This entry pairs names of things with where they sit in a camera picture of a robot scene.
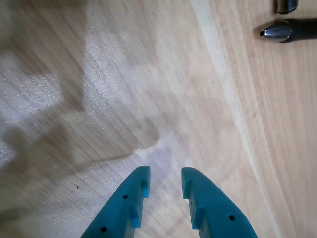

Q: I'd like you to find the clear pen with black cap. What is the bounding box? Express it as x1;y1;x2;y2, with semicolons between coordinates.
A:
276;0;298;15

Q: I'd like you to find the black pen with chrome tip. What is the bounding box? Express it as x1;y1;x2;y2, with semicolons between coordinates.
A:
253;18;317;43

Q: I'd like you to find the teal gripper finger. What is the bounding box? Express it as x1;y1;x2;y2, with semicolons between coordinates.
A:
80;165;151;238
181;167;259;238

